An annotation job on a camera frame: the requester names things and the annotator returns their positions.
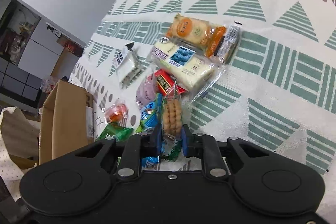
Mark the blue snack packet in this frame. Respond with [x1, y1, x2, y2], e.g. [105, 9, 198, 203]
[137, 93, 163, 132]
[141, 157, 159, 169]

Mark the green snack packet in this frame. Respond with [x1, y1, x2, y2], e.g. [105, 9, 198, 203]
[96, 123, 134, 141]

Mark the green-wrapped biscuit packet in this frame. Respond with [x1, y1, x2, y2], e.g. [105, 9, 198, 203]
[161, 83, 183, 161]

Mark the white bread packet blue label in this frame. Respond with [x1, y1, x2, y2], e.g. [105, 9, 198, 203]
[147, 36, 226, 102]

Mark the orange pink snack packet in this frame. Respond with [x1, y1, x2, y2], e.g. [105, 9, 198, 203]
[104, 102, 128, 123]

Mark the purple round snack packet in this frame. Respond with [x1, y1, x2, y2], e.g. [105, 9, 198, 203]
[135, 73, 157, 110]

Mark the red chocolate snack packet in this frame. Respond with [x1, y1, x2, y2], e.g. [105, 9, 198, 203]
[154, 69, 187, 97]

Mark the silver black-label snack packet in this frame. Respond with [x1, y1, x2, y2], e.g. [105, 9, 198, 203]
[113, 42, 142, 89]

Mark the brown cardboard box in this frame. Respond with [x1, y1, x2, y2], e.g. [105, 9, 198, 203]
[39, 80, 95, 165]

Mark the patterned white green bedspread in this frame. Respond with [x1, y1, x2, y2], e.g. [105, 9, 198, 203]
[70, 0, 335, 223]

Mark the orange cracker packet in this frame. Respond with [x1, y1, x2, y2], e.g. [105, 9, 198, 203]
[166, 13, 227, 58]

